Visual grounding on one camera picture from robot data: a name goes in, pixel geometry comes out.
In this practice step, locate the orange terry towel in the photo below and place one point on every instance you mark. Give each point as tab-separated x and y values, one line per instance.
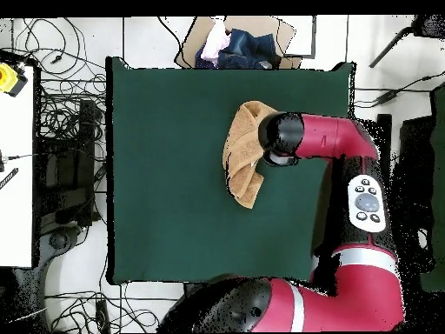
243	149

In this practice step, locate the yellow emergency stop button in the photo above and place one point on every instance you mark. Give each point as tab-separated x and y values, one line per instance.
7	78

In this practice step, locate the dark green table cloth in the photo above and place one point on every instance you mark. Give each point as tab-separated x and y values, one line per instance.
167	226

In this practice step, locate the blue denim jeans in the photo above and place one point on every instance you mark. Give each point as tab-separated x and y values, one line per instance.
250	48

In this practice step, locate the pink garment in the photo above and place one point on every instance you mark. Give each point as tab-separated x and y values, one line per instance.
215	41

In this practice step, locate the white desk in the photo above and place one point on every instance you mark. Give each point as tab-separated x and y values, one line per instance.
15	215

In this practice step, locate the black tripod leg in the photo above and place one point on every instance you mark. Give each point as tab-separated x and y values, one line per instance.
431	26

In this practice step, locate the black equipment stand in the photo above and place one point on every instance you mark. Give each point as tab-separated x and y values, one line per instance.
87	139

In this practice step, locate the grey round stand base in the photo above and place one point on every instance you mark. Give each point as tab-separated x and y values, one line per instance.
59	240

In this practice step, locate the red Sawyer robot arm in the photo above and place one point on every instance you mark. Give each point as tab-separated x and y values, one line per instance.
347	302

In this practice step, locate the brown cardboard box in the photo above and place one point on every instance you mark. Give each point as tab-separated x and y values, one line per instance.
259	24

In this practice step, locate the black power strip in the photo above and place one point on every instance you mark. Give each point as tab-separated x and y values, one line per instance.
102	316

